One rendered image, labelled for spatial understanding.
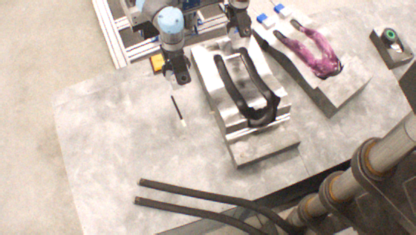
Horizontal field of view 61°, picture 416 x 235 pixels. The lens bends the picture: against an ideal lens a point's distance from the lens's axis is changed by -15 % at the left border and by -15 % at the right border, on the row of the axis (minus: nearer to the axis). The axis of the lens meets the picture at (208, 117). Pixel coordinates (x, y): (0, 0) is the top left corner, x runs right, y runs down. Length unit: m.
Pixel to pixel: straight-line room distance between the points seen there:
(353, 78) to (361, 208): 0.74
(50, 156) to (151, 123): 1.10
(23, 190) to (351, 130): 1.91
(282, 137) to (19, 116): 1.80
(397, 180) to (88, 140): 1.18
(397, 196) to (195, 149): 0.92
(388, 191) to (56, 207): 1.98
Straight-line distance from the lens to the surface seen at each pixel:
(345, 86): 1.63
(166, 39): 1.25
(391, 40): 1.89
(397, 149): 0.72
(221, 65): 1.60
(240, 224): 1.38
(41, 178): 2.52
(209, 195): 1.40
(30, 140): 2.63
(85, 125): 1.64
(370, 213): 1.07
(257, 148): 1.49
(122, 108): 1.63
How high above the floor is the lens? 2.25
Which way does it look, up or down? 66 degrees down
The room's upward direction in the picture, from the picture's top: 3 degrees clockwise
